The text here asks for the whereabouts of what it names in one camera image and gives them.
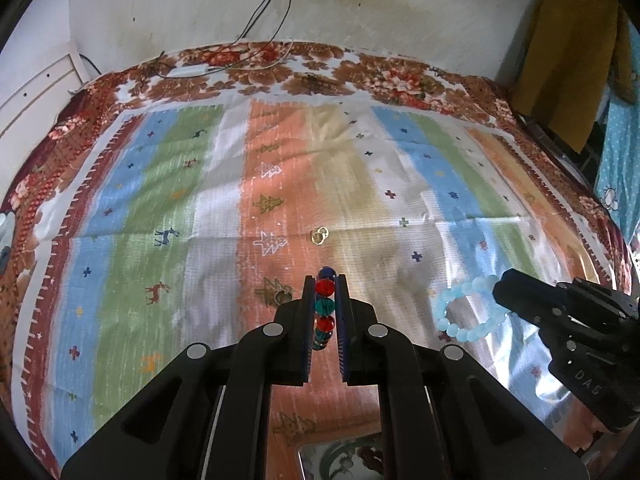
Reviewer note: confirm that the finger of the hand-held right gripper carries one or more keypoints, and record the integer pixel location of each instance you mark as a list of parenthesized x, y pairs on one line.
[(522, 295), (600, 302)]

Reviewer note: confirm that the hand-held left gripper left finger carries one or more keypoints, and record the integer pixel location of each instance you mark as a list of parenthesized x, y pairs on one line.
[(300, 340)]

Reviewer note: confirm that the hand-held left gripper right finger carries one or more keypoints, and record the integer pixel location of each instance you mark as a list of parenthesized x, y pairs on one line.
[(346, 330)]

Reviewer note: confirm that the silver metal tin box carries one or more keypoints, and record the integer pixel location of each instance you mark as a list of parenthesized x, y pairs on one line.
[(306, 465)]

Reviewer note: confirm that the green jade bangle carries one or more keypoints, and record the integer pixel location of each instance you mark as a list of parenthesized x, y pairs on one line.
[(325, 465)]

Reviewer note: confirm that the teal dotted cloth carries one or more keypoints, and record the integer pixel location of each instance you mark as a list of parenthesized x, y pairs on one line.
[(620, 160)]

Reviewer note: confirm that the striped pastel cloth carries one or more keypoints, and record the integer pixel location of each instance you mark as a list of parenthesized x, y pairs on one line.
[(150, 210)]

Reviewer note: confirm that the yellow hanging garment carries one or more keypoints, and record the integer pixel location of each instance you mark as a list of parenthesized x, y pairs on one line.
[(565, 60)]

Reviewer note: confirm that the striped colourful bedspread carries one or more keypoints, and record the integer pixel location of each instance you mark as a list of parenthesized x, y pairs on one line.
[(400, 80)]

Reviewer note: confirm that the flat white charger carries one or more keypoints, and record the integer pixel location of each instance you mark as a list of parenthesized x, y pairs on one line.
[(186, 71)]

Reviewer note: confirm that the crumpled grey cloth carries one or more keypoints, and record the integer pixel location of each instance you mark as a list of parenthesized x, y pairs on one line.
[(6, 225)]

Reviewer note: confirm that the white headboard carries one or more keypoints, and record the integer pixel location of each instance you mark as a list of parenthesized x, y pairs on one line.
[(30, 95)]

